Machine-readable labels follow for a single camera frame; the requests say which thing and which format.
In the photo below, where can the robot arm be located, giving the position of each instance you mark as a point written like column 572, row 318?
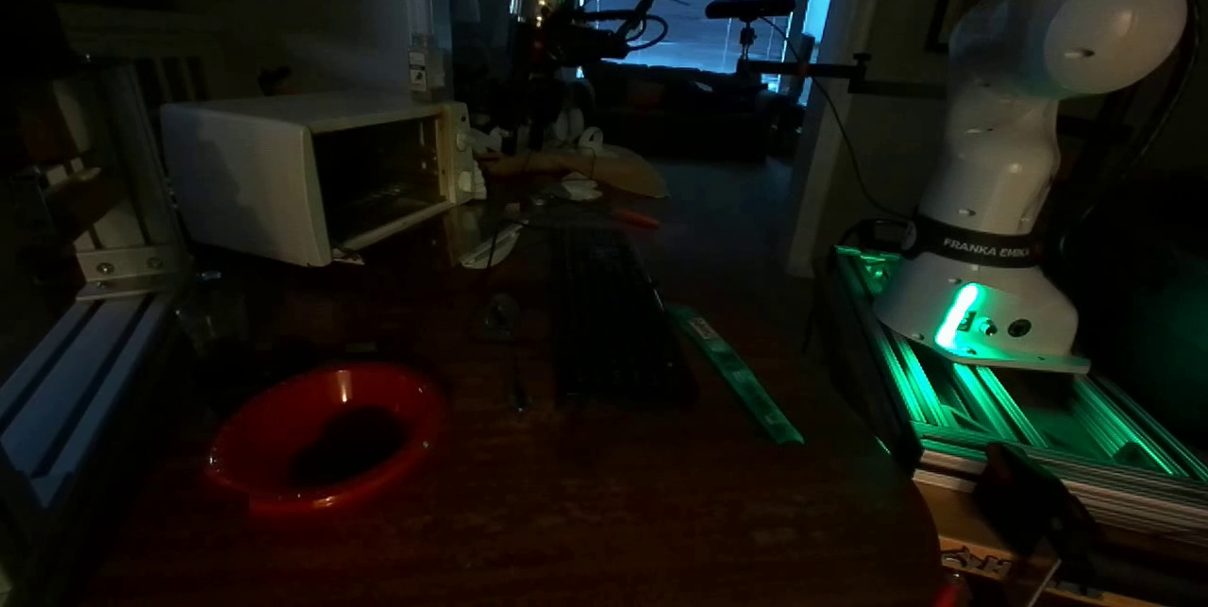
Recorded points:
column 1000, row 163

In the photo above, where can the wooden board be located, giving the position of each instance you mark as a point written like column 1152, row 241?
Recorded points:
column 604, row 171

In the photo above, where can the aluminium frame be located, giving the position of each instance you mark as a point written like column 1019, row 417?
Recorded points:
column 85, row 352

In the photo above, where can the computer mouse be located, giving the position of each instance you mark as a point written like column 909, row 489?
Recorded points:
column 500, row 316

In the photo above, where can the red bowl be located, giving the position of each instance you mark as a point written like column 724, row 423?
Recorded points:
column 283, row 437

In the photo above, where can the window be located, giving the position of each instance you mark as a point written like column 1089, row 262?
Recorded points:
column 717, row 12

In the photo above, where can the camera on mount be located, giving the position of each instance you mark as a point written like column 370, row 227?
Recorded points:
column 750, row 8

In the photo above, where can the black keyboard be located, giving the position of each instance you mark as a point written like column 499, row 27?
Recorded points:
column 613, row 324

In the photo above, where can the white toaster oven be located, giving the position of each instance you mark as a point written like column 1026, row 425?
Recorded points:
column 245, row 173

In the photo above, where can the oven knob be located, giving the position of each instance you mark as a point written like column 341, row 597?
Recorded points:
column 463, row 141
column 467, row 180

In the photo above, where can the black clamp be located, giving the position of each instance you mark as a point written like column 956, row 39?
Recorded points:
column 1033, row 503

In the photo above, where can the orange pen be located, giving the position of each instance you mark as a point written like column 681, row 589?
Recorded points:
column 638, row 218

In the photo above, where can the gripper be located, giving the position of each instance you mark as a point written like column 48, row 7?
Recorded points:
column 585, row 39

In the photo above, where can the dark sofa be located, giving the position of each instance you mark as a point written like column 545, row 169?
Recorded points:
column 679, row 111

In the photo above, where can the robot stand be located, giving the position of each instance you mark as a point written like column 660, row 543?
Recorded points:
column 991, row 399

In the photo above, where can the green flat strip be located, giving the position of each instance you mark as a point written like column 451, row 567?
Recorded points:
column 736, row 371

